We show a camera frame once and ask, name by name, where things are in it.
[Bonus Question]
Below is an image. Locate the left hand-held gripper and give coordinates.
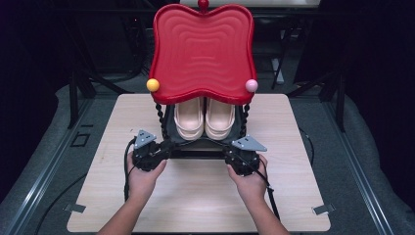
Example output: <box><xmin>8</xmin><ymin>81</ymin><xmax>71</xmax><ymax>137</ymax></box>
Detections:
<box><xmin>131</xmin><ymin>129</ymin><xmax>175</xmax><ymax>172</ymax></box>

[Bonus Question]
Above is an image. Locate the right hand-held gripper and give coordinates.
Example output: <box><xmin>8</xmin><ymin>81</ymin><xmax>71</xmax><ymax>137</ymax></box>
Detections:
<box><xmin>223</xmin><ymin>135</ymin><xmax>268</xmax><ymax>177</ymax></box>

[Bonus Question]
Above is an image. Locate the cream clog shoe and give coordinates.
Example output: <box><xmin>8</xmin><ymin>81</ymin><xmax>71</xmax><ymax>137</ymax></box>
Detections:
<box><xmin>204</xmin><ymin>97</ymin><xmax>236</xmax><ymax>141</ymax></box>
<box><xmin>173</xmin><ymin>97</ymin><xmax>206</xmax><ymax>142</ymax></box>

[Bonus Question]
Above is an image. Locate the red and black shoe rack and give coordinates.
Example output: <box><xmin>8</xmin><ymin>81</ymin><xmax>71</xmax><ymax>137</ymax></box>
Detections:
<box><xmin>146</xmin><ymin>0</ymin><xmax>259</xmax><ymax>161</ymax></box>

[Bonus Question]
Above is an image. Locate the person's right hand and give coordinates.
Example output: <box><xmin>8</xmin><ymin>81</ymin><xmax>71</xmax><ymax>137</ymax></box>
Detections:
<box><xmin>227</xmin><ymin>155</ymin><xmax>269</xmax><ymax>200</ymax></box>

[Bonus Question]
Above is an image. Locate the person's left hand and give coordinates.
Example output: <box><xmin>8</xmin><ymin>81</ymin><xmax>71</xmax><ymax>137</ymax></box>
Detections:
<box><xmin>126</xmin><ymin>152</ymin><xmax>168</xmax><ymax>199</ymax></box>

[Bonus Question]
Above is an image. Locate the metal table clip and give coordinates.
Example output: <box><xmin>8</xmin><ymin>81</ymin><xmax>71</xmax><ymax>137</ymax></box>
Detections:
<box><xmin>311</xmin><ymin>203</ymin><xmax>337</xmax><ymax>216</ymax></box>
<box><xmin>63</xmin><ymin>203</ymin><xmax>87</xmax><ymax>214</ymax></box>

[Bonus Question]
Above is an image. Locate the black metal stand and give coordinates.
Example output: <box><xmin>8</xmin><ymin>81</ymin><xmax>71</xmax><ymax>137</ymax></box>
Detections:
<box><xmin>67</xmin><ymin>69</ymin><xmax>133</xmax><ymax>130</ymax></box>
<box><xmin>287</xmin><ymin>69</ymin><xmax>347</xmax><ymax>133</ymax></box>

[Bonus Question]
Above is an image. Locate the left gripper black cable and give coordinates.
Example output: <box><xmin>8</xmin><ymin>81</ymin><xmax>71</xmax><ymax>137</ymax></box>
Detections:
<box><xmin>122</xmin><ymin>136</ymin><xmax>137</xmax><ymax>203</ymax></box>

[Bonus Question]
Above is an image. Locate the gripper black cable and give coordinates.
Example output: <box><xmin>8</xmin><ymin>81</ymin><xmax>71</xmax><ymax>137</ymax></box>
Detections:
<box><xmin>122</xmin><ymin>136</ymin><xmax>137</xmax><ymax>203</ymax></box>
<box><xmin>233</xmin><ymin>151</ymin><xmax>282</xmax><ymax>220</ymax></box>

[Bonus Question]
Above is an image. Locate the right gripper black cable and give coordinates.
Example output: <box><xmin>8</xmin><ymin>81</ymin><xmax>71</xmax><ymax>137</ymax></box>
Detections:
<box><xmin>233</xmin><ymin>151</ymin><xmax>282</xmax><ymax>220</ymax></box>

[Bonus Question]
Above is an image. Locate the thin black cable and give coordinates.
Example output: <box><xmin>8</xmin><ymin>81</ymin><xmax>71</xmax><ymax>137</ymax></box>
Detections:
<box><xmin>299</xmin><ymin>127</ymin><xmax>315</xmax><ymax>168</ymax></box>

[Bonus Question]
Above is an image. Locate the black floor cable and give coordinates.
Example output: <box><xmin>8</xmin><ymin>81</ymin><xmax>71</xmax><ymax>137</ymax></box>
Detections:
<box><xmin>33</xmin><ymin>171</ymin><xmax>88</xmax><ymax>235</ymax></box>

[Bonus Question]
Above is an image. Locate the aluminium floor rail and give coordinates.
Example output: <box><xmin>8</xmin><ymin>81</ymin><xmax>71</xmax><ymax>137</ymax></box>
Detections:
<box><xmin>0</xmin><ymin>97</ymin><xmax>96</xmax><ymax>235</ymax></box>
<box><xmin>321</xmin><ymin>97</ymin><xmax>396</xmax><ymax>235</ymax></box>

